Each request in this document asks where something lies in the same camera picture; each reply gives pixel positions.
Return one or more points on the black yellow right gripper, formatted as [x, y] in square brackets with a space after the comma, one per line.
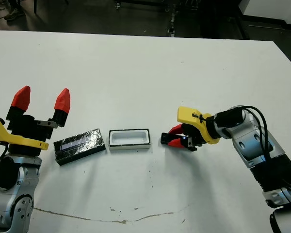
[203, 131]

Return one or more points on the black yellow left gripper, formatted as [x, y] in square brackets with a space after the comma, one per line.
[26, 131]

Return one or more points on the small black phone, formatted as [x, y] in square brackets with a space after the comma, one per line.
[165, 138]

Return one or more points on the black box lid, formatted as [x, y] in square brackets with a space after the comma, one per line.
[80, 145]

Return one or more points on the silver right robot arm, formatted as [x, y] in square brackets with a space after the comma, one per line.
[249, 143]

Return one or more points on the white box base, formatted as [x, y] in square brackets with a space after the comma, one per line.
[129, 145]

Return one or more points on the tan sneaker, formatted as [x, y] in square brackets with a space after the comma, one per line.
[14, 15]

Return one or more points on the black wheeled frame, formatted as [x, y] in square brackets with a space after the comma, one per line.
[145, 3]

